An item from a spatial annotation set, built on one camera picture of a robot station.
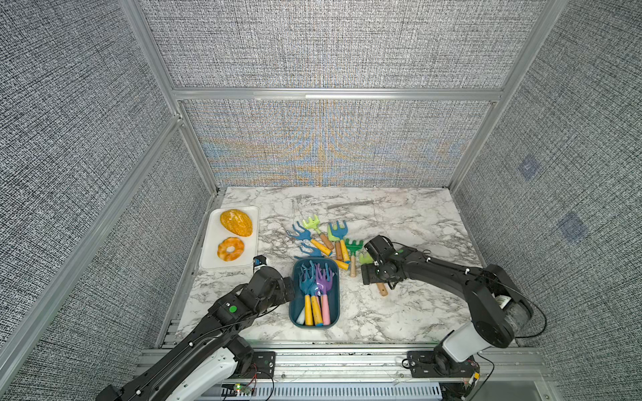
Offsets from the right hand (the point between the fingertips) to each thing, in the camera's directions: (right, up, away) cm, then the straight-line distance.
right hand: (374, 269), depth 90 cm
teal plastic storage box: (-27, -11, -5) cm, 30 cm away
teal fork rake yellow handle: (-26, -3, -2) cm, 26 cm away
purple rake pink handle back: (-18, -4, -4) cm, 19 cm away
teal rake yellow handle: (-21, -9, -8) cm, 24 cm away
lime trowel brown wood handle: (-12, +8, +10) cm, 18 cm away
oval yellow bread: (-53, +17, +13) cm, 57 cm away
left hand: (-30, -2, -12) cm, 32 cm away
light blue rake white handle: (-25, -13, -9) cm, 30 cm away
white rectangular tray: (-63, +12, +14) cm, 66 cm away
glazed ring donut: (-55, +4, +5) cm, 55 cm away
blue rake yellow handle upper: (-25, +11, +13) cm, 31 cm away
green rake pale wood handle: (-6, +7, +8) cm, 12 cm away
